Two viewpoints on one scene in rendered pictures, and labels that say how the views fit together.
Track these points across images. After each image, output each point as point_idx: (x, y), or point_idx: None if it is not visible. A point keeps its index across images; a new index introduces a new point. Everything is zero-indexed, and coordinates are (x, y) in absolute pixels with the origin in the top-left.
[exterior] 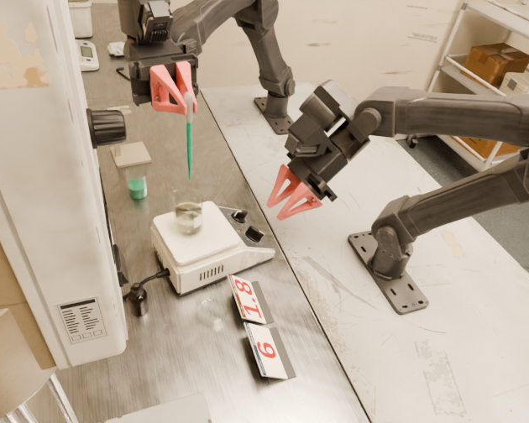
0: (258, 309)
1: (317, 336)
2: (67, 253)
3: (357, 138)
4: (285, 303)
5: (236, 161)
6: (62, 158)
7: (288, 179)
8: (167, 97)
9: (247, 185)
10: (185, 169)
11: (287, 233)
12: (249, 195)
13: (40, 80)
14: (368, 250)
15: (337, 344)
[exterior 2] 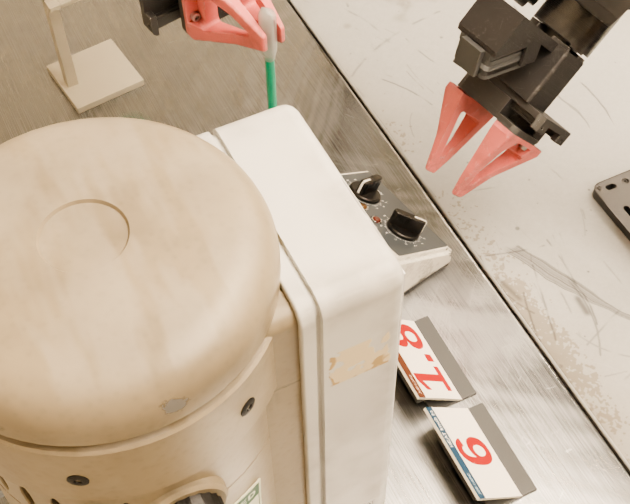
0: (441, 374)
1: (564, 407)
2: (359, 472)
3: (599, 19)
4: (491, 352)
5: (323, 48)
6: (381, 403)
7: (464, 111)
8: (215, 12)
9: (359, 103)
10: (221, 90)
11: (466, 203)
12: (370, 127)
13: (383, 361)
14: None
15: (605, 417)
